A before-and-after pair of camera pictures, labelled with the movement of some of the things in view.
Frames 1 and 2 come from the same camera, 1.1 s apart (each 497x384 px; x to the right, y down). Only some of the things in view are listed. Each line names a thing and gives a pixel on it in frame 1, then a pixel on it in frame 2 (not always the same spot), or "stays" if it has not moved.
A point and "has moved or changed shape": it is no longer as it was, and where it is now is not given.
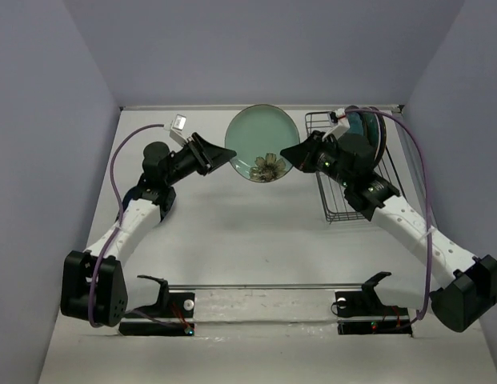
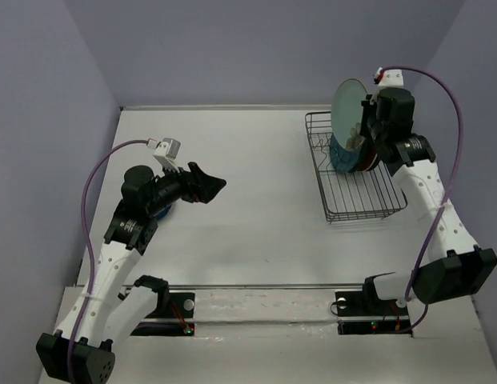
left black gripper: [212, 156] to [197, 186]
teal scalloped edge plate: [355, 122] has moved or changed shape
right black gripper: [302, 154] to [372, 104]
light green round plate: [258, 134] to [346, 109]
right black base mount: [361, 312] stays
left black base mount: [170, 306] stays
